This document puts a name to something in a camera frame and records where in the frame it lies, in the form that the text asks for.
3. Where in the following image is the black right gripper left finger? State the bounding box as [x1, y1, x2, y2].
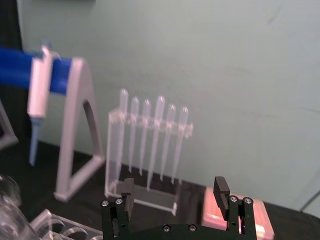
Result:
[100, 177, 136, 239]

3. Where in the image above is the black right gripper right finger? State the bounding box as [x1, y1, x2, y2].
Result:
[213, 176, 257, 237]

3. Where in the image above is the pink plastic box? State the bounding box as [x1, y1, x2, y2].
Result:
[201, 186, 275, 240]

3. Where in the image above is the clear acrylic pipette rack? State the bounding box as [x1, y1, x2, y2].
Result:
[104, 107, 195, 217]

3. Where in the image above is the clear acrylic tube rack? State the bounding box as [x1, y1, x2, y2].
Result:
[29, 208, 105, 240]

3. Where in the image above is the grey pipette stand, blue bar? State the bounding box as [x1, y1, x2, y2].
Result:
[0, 46, 106, 202]

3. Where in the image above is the clear glass beaker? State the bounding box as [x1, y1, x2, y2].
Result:
[0, 174, 39, 240]

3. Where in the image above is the white and blue pipette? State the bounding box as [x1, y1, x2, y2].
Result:
[26, 40, 61, 166]

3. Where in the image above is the thin grey cable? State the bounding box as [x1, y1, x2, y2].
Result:
[299, 189, 320, 214]

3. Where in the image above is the pale wall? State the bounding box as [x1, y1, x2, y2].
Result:
[16, 0, 320, 213]

